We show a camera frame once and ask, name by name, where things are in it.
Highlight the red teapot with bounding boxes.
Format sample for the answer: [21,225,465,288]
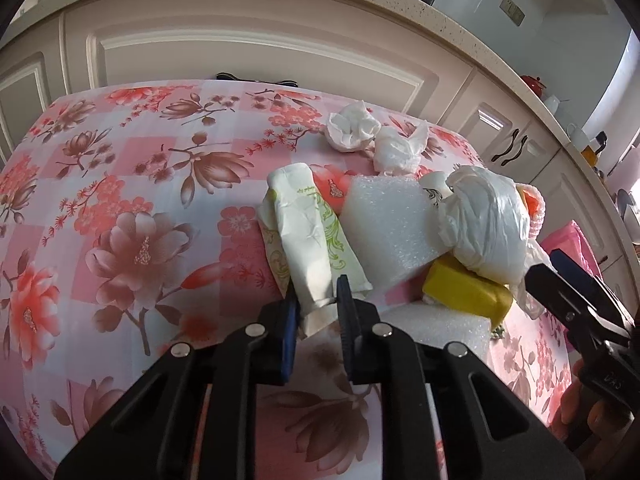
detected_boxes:
[521,75,546,99]

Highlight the white foam block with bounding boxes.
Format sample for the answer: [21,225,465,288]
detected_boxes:
[381,302,491,363]

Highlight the pink foam fruit net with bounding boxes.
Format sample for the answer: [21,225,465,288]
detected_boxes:
[516,183,546,240]

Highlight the yellow sponge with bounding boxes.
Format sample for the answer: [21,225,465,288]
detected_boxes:
[422,254,513,330]

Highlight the person's right hand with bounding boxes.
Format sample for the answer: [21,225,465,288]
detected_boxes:
[549,359,634,468]

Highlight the white jar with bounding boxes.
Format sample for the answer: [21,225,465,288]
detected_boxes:
[544,94,568,116]

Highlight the white green tissue pack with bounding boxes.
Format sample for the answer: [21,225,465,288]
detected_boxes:
[256,162,372,338]

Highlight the black cabinet handle left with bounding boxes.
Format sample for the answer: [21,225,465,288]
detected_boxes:
[490,128,520,162]

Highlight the pink lined trash bin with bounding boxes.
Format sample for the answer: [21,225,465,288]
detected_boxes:
[540,220,602,278]

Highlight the black drawer handle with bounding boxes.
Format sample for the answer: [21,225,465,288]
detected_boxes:
[214,71,300,88]

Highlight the white mug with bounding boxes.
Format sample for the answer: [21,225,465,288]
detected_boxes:
[566,122,590,152]

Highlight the yellow oil bottle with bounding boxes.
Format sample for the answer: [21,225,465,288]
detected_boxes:
[582,131,608,168]

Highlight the white foam sheet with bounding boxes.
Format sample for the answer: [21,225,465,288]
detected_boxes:
[340,176,448,309]

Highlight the white tissue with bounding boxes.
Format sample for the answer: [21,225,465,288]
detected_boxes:
[373,122,428,176]
[326,101,382,153]

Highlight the white plastic bag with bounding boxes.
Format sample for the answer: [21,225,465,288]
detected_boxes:
[438,166,551,320]

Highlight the black cabinet handle right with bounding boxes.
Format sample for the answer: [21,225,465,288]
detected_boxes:
[500,134,530,167]

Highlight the wall power outlet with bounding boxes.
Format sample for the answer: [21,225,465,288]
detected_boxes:
[499,0,525,27]

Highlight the black cabinet handle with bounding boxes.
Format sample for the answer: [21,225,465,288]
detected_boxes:
[490,128,520,162]
[500,134,530,167]

